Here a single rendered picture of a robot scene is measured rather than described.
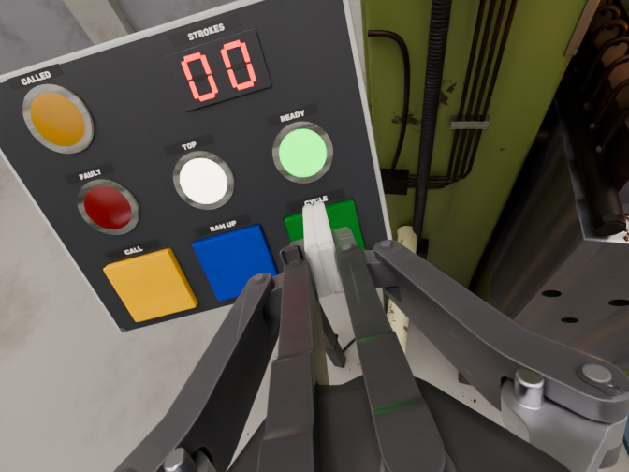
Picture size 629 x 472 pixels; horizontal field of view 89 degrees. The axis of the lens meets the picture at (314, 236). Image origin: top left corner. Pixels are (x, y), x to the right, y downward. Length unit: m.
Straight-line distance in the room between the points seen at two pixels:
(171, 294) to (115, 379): 1.36
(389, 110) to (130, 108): 0.39
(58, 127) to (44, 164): 0.04
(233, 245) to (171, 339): 1.32
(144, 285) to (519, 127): 0.57
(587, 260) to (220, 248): 0.46
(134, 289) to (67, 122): 0.17
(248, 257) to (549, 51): 0.45
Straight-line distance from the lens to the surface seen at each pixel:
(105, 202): 0.37
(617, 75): 0.64
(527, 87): 0.57
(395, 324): 0.68
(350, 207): 0.33
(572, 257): 0.53
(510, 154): 0.65
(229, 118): 0.32
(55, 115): 0.37
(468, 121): 0.57
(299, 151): 0.31
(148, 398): 1.62
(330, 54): 0.31
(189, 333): 1.60
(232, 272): 0.36
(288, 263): 0.16
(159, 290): 0.39
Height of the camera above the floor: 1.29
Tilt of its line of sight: 54 degrees down
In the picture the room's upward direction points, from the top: 20 degrees counter-clockwise
